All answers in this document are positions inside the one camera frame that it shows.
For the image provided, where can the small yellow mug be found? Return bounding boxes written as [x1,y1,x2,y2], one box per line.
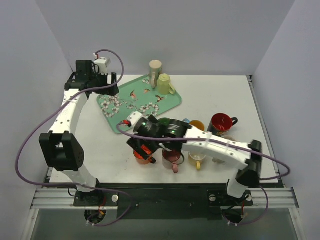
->
[188,152,206,171]

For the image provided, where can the black mug red inside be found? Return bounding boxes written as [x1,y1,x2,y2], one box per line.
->
[207,113,239,137]

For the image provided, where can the blue butterfly mug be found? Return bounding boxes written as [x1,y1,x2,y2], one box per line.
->
[183,118,205,131]

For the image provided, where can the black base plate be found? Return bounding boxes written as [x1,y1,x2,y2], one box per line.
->
[73,183,253,220]

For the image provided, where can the orange mug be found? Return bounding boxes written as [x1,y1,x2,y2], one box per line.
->
[133,150,156,165]

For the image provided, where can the pink mug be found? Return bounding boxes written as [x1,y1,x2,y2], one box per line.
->
[162,149,185,174]

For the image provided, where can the green floral tray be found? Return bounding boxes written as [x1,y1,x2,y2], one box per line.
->
[96,75,182,134]

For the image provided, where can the tall beige mug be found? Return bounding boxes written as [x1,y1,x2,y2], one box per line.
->
[148,59,163,89]

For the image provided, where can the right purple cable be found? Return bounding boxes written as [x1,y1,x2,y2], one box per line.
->
[116,121,291,227]

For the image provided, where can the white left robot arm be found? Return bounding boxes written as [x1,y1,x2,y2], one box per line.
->
[39,57,119,206]

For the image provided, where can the pale green mug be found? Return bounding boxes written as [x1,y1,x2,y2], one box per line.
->
[157,73,176,95]

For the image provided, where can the cream mug green inside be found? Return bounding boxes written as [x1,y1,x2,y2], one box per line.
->
[158,117,171,126]

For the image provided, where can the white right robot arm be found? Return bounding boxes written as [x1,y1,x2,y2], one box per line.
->
[124,111,262,205]

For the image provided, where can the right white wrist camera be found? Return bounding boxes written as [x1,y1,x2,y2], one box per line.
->
[122,111,146,129]

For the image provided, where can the beige cartoon mug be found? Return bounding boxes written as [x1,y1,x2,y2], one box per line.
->
[212,135,236,164]

